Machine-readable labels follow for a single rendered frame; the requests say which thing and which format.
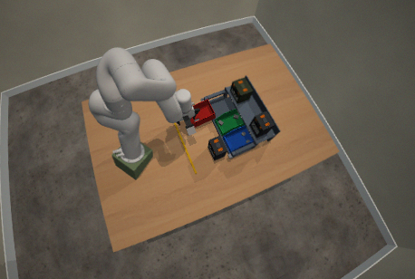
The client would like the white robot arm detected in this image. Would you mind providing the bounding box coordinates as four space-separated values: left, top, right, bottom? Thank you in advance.
89 47 194 163

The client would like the green open bin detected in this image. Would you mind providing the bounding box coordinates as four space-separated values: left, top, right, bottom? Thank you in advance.
215 109 245 136

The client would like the grey metal shelf rack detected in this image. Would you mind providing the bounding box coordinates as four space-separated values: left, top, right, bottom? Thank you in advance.
201 76 280 159

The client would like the red bin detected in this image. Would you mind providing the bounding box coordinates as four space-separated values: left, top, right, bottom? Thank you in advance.
190 100 216 128

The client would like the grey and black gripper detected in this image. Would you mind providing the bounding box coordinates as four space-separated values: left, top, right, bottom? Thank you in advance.
177 106 200 126

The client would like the blue open bin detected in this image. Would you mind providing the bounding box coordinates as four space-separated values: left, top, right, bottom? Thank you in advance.
223 125 253 153

